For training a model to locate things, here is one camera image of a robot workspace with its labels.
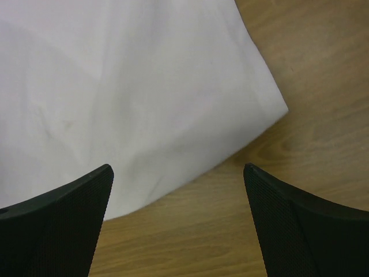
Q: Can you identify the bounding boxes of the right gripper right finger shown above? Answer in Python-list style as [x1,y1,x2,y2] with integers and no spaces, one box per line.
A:
[243,163,368,276]

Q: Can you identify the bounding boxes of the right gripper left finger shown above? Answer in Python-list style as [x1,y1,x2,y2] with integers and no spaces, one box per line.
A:
[1,164,114,276]

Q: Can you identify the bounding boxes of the white t shirt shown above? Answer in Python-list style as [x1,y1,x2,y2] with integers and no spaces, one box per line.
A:
[1,1,288,219]

